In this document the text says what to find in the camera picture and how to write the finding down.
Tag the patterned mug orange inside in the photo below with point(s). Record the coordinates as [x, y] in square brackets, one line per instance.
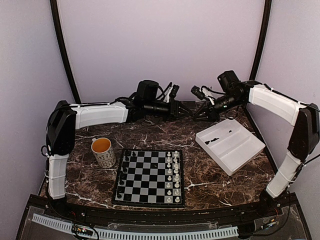
[103, 152]

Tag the black aluminium front rail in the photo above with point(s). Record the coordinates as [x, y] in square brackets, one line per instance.
[241, 215]

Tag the white plastic tray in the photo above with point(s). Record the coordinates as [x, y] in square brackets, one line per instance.
[233, 152]

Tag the black frame post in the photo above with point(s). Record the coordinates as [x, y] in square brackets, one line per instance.
[63, 50]
[261, 40]

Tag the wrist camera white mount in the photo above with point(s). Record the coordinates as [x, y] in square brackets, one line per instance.
[203, 93]
[170, 92]

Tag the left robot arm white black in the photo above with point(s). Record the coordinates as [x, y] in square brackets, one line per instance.
[148, 100]

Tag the white chess pieces row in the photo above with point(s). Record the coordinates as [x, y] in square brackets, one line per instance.
[173, 178]

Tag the left black frame post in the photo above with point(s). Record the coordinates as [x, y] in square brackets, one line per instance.
[63, 50]

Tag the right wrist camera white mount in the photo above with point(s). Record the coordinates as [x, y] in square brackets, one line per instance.
[203, 93]

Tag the black silver chess board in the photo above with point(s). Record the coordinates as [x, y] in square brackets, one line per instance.
[144, 185]

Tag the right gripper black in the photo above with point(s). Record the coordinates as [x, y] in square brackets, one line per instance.
[211, 114]

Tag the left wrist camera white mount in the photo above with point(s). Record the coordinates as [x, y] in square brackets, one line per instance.
[170, 92]

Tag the white slotted cable duct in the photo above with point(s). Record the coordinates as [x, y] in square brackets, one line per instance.
[95, 233]

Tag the right black frame post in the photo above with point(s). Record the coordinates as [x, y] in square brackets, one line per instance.
[261, 40]

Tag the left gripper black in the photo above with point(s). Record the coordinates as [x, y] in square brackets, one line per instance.
[174, 109]

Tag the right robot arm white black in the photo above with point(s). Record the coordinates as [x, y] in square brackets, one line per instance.
[303, 117]

